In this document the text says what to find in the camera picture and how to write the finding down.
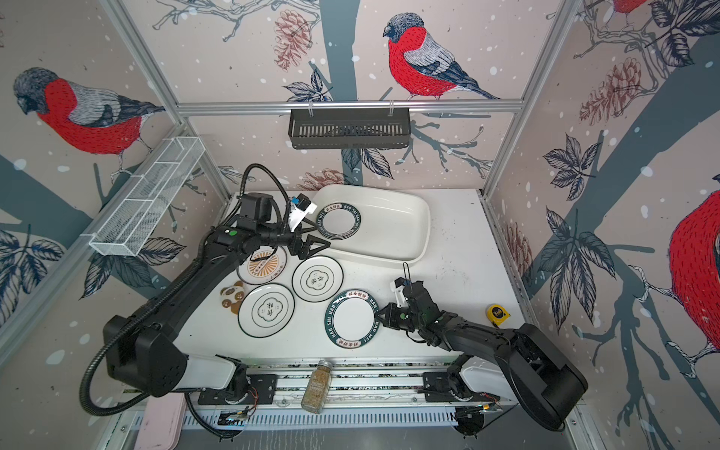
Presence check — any white flower plate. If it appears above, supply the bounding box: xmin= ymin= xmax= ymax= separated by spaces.
xmin=292 ymin=256 xmax=344 ymax=303
xmin=238 ymin=283 xmax=296 ymax=339

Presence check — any green rim plate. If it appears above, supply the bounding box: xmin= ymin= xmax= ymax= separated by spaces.
xmin=316 ymin=202 xmax=362 ymax=240
xmin=324 ymin=290 xmax=380 ymax=350

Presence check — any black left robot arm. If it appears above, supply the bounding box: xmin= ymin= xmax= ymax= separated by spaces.
xmin=79 ymin=193 xmax=330 ymax=416

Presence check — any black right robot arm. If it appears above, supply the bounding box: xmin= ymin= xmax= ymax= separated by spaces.
xmin=374 ymin=281 xmax=588 ymax=431

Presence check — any white plastic bin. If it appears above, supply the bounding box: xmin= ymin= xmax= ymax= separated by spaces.
xmin=310 ymin=185 xmax=431 ymax=267

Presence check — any sunburst plate left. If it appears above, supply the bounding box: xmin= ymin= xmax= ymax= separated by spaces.
xmin=235 ymin=246 xmax=288 ymax=286

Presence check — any yellow tape measure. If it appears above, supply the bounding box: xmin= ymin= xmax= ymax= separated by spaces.
xmin=487 ymin=304 xmax=511 ymax=327

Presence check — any spice jar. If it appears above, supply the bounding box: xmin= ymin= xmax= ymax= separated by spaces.
xmin=301 ymin=360 xmax=333 ymax=414

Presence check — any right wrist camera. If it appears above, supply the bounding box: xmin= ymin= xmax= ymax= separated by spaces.
xmin=391 ymin=277 xmax=409 ymax=308

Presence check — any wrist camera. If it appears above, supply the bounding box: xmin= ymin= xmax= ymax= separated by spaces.
xmin=288 ymin=193 xmax=317 ymax=232
xmin=391 ymin=277 xmax=409 ymax=308

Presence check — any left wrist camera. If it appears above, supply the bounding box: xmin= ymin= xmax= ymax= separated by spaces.
xmin=288 ymin=193 xmax=317 ymax=232

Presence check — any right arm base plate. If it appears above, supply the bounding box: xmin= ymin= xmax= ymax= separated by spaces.
xmin=417 ymin=371 xmax=501 ymax=403

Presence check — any black wall basket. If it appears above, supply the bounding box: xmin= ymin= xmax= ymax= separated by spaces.
xmin=288 ymin=108 xmax=412 ymax=150

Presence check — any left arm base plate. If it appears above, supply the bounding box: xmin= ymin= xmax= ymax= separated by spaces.
xmin=198 ymin=374 xmax=278 ymax=406

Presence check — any white wire mesh shelf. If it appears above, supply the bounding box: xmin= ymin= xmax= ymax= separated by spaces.
xmin=89 ymin=136 xmax=206 ymax=256

